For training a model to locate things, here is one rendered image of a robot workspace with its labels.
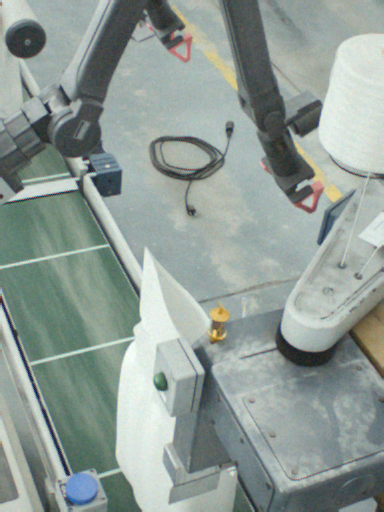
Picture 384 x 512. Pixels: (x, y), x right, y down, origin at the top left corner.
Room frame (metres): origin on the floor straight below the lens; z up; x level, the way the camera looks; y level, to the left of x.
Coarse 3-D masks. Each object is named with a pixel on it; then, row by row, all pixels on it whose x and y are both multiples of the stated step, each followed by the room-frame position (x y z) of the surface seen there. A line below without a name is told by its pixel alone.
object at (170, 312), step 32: (160, 288) 1.33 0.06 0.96; (160, 320) 1.24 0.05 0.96; (192, 320) 1.24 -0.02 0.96; (128, 352) 1.29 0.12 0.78; (128, 384) 1.24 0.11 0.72; (128, 416) 1.22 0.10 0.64; (160, 416) 1.10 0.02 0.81; (128, 448) 1.19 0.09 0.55; (160, 448) 1.07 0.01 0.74; (128, 480) 1.21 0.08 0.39; (160, 480) 1.05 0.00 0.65; (224, 480) 1.01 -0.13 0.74
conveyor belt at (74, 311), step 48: (0, 240) 2.06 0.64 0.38; (48, 240) 2.09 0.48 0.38; (96, 240) 2.12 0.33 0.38; (0, 288) 1.84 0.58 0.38; (48, 288) 1.86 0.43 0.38; (96, 288) 1.89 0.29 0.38; (48, 336) 1.66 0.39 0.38; (96, 336) 1.69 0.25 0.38; (48, 384) 1.49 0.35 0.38; (96, 384) 1.51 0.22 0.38; (96, 432) 1.35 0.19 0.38
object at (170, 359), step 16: (160, 352) 0.82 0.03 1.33; (176, 352) 0.82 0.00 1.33; (192, 352) 0.82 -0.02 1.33; (160, 368) 0.81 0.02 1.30; (176, 368) 0.79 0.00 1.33; (192, 368) 0.79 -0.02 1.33; (176, 384) 0.77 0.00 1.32; (192, 384) 0.78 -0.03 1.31; (176, 400) 0.77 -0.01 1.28; (192, 400) 0.78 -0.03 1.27
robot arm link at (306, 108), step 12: (300, 96) 1.32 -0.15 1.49; (312, 96) 1.31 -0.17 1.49; (288, 108) 1.29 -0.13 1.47; (300, 108) 1.29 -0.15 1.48; (312, 108) 1.30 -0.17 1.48; (264, 120) 1.23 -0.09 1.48; (276, 120) 1.24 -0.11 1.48; (288, 120) 1.27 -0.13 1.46; (300, 120) 1.29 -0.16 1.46; (312, 120) 1.29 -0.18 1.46; (276, 132) 1.24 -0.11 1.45; (300, 132) 1.29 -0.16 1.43
